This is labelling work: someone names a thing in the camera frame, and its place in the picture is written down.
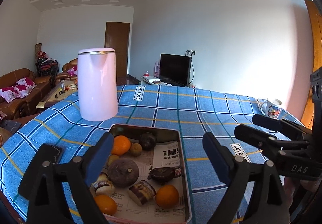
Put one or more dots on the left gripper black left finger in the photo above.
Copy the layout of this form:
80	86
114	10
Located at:
42	185

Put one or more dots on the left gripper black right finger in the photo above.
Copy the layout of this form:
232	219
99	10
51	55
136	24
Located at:
268	203

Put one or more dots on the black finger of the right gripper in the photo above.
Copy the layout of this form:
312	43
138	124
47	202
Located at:
284	126
269	144

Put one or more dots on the orange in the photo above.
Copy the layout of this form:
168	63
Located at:
106	204

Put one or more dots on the orange textured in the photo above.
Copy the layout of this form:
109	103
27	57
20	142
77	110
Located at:
121	145

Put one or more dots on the orange smooth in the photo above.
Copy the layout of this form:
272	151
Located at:
167	197

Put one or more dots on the green kiwi front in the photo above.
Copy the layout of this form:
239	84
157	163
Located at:
135	149

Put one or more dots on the green kiwi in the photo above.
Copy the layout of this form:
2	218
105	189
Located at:
111	159
135	149

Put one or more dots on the green kiwi back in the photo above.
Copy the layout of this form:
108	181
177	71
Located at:
111	159

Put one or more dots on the person right hand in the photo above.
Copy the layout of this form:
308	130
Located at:
298	193

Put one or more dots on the white printed mug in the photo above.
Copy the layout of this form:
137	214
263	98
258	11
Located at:
271	108

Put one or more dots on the black smartphone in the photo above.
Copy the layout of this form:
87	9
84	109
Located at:
55	154

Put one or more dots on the blue plaid tablecloth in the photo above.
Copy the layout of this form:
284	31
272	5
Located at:
191	112

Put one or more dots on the pink metal tin box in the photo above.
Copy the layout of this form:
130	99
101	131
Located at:
150	136

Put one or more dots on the printed paper liner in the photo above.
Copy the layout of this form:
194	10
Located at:
160	155

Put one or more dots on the pink electric kettle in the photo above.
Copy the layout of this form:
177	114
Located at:
96	81

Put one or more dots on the coffee table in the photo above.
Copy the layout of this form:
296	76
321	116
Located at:
58	93

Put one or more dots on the pink floral cushion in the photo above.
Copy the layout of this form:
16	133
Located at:
21	89

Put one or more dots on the brown leather sofa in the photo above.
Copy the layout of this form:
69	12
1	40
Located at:
26	106

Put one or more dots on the orange wooden door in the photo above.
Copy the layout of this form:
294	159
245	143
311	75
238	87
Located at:
315	20

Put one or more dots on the brown leather armchair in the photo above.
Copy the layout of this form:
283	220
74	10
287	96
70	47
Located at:
69	72

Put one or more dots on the black television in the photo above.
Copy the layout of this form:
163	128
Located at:
175	68

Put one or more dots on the tv stand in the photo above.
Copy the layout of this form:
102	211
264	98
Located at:
150	80

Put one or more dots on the brown wooden door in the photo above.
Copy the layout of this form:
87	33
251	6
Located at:
117	37

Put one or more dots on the wall power socket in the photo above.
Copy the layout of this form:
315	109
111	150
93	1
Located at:
192	51

